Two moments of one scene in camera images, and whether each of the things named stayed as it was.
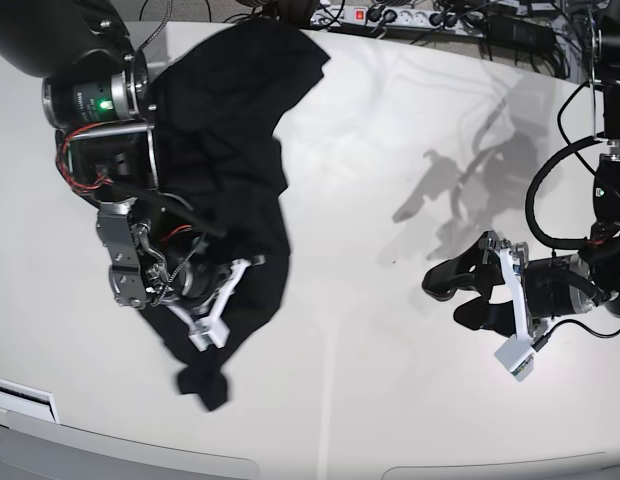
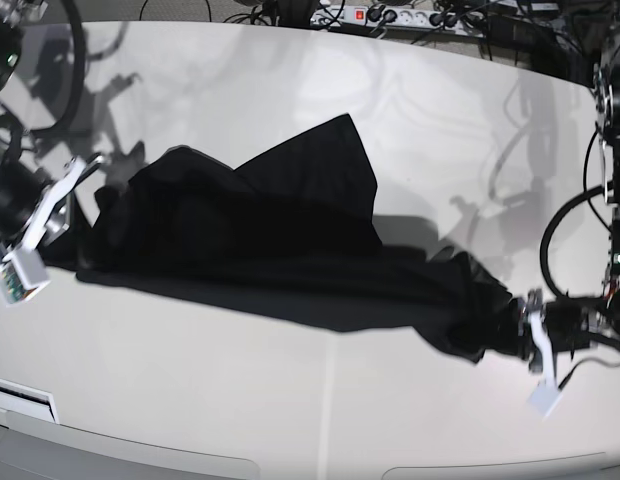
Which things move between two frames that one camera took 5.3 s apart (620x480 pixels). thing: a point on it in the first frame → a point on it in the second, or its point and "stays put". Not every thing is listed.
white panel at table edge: [23, 399] stays put
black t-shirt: [219, 91] → [292, 235]
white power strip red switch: [462, 22] stays put
